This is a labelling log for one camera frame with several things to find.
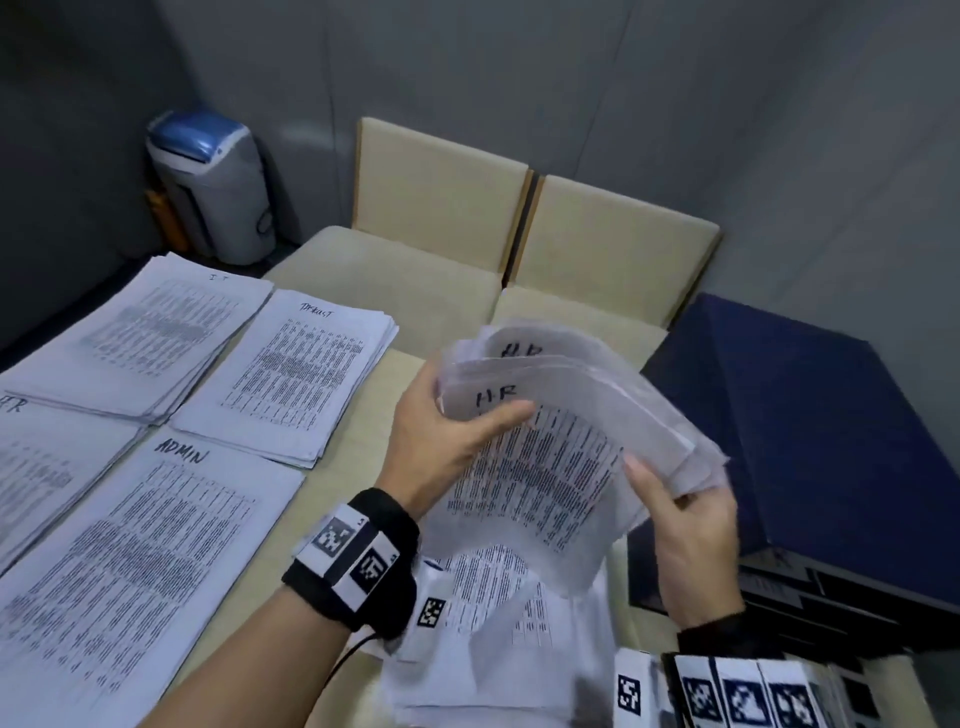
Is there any person's right hand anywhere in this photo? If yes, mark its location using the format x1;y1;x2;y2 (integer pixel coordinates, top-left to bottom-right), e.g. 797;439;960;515
622;453;745;631

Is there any person's left hand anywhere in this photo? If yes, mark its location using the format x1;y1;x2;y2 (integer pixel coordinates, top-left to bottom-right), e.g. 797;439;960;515
373;358;538;523

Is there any person's left forearm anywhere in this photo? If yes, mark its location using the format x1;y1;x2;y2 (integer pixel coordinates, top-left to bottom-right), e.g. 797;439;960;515
142;584;354;728

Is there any beige cushioned chair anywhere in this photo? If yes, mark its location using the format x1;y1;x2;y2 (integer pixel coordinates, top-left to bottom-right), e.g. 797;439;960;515
262;117;535;358
491;174;723;373

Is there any grey bin with blue lid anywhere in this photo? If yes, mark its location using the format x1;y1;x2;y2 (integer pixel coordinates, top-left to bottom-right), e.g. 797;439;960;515
146;108;279;268

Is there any orange bottle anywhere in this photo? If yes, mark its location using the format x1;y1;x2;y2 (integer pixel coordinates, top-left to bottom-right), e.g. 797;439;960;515
146;188;179;253

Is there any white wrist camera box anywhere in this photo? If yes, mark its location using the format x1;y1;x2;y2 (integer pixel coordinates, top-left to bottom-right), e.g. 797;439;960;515
613;648;665;728
393;558;455;665

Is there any thin black cable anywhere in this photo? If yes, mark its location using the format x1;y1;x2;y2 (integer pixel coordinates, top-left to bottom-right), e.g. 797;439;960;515
307;629;380;699

